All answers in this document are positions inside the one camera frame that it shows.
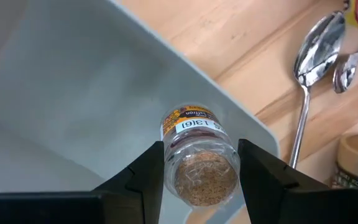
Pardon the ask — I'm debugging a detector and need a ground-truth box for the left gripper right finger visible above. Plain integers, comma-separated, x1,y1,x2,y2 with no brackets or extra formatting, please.
237,138,358,224

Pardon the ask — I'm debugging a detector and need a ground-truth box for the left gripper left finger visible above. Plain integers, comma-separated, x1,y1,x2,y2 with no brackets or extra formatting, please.
0,141,165,224

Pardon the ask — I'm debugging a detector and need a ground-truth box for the small saffron jar cork stopper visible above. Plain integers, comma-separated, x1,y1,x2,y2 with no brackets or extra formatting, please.
159,104,241,208

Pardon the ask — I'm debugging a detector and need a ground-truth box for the large silver spoon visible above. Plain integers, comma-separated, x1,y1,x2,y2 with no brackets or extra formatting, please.
288,11,347,169

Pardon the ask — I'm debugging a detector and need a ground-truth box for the grey bin with handle cutout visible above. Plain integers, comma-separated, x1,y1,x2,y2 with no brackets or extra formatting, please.
0,0,281,224

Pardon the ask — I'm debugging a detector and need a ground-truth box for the silver spoon teal handle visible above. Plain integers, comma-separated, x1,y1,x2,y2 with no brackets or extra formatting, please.
332,32,358,94

